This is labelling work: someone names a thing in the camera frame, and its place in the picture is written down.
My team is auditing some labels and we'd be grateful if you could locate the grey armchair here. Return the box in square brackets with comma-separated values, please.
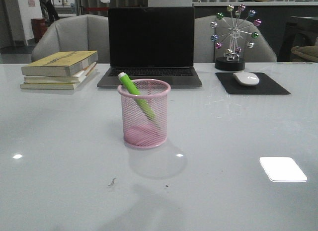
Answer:
[31, 14, 110, 64]
[194, 15, 277, 63]

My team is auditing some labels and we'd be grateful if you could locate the grey right armchair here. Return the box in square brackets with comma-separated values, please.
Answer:
[194, 15, 277, 63]

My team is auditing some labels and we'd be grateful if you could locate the yellow top book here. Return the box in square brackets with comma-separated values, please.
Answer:
[21, 51, 98, 77]

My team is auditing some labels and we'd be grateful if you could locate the red barrier belt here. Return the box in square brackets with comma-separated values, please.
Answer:
[83, 7, 109, 11]

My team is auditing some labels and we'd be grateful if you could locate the yellow book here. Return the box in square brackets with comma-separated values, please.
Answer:
[21, 51, 98, 77]
[20, 71, 93, 90]

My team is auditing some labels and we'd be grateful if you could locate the green marker pen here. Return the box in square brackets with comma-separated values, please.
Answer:
[118, 72, 156, 122]

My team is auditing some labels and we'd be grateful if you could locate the olive cushion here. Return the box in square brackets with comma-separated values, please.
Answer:
[291, 45, 318, 63]

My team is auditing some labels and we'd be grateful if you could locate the pink mesh pen holder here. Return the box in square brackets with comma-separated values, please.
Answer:
[117, 79, 171, 149]

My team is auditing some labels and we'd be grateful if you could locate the person in dark trousers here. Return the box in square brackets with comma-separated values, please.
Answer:
[40, 0, 60, 23]

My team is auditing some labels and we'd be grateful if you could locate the white middle book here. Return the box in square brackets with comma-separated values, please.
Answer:
[24, 62, 97, 83]

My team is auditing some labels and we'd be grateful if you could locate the white computer mouse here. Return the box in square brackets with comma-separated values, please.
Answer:
[233, 72, 260, 86]

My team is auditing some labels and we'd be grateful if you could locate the ferris wheel desk ornament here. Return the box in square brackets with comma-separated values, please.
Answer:
[210, 4, 260, 71]

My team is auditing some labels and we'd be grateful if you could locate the grey open laptop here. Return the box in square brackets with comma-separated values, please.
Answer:
[97, 6, 202, 89]

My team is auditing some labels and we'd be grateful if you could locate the red bin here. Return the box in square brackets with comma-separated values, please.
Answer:
[31, 18, 47, 43]

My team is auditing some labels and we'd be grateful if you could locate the grey left armchair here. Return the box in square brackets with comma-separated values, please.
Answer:
[31, 14, 110, 64]

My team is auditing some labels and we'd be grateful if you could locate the black mouse pad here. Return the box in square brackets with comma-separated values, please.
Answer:
[216, 73, 291, 95]

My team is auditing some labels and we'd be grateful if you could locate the yellow bottom book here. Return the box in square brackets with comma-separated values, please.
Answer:
[20, 71, 93, 90]

